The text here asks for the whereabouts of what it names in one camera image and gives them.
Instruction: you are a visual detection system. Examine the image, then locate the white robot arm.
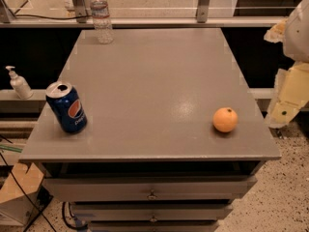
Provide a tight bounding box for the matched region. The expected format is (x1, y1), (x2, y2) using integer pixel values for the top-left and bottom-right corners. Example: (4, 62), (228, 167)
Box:
(264, 0), (309, 129)

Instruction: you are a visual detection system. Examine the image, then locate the grey drawer cabinet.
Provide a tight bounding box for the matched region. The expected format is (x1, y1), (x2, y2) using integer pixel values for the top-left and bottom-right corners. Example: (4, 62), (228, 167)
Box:
(18, 28), (282, 232)

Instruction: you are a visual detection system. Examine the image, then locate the orange fruit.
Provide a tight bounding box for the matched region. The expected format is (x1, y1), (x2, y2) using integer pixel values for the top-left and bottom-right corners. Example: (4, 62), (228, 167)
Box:
(212, 107), (239, 132)

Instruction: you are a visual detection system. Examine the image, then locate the top grey drawer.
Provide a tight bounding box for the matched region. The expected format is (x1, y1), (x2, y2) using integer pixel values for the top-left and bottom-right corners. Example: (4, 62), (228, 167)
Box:
(43, 176), (257, 202)

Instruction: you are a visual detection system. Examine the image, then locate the grey drawer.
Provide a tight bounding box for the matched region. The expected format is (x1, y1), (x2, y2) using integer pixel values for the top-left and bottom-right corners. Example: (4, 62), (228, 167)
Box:
(43, 176), (257, 202)
(71, 202), (232, 222)
(89, 220), (219, 232)

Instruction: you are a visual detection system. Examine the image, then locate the blue Pepsi can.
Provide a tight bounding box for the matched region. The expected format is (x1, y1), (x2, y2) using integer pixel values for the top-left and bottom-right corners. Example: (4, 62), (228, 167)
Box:
(45, 81), (87, 133)

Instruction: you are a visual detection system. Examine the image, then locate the middle grey drawer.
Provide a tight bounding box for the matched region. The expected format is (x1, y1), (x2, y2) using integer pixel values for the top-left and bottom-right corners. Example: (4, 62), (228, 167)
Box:
(71, 202), (232, 222)

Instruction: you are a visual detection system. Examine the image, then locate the clear plastic water bottle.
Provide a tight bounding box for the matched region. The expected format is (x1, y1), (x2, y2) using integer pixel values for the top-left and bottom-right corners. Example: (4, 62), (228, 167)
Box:
(90, 0), (113, 44)

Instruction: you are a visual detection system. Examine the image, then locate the bottom grey drawer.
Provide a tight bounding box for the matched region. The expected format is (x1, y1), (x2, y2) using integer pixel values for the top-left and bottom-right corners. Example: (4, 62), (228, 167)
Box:
(89, 220), (219, 232)

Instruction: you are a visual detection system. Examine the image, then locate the white pump soap bottle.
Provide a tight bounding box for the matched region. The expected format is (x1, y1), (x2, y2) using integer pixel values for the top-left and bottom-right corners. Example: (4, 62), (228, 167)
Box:
(6, 66), (33, 100)

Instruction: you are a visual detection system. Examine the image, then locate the grey low shelf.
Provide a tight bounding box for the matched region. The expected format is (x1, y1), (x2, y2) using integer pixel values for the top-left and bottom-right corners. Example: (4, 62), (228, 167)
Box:
(0, 89), (45, 113)

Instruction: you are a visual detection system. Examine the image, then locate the cardboard box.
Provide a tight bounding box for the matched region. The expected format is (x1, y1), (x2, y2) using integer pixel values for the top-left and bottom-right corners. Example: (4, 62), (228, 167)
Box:
(0, 163), (43, 226)

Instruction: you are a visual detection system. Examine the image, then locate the right metal window post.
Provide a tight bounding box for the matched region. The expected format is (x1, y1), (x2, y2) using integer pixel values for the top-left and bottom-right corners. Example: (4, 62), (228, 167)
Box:
(196, 0), (210, 23)

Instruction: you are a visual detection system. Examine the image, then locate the metal window post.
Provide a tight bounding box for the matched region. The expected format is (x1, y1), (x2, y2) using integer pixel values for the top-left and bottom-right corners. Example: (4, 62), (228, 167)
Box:
(72, 0), (88, 23)
(196, 0), (210, 23)

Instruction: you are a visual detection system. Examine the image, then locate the left metal window post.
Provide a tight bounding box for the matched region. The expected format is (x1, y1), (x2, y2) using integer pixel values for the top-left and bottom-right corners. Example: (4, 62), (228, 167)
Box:
(72, 0), (88, 23)

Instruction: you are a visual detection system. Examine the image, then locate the grey window ledge rail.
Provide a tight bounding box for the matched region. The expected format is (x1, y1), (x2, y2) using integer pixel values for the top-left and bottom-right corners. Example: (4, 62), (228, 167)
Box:
(0, 16), (284, 28)

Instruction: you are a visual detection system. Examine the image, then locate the black floor cable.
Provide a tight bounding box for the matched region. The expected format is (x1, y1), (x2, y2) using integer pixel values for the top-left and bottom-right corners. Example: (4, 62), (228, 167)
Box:
(0, 152), (58, 232)

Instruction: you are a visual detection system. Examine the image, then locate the black cable on ledge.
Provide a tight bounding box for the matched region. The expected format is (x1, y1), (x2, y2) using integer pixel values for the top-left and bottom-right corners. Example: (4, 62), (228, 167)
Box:
(13, 13), (93, 21)

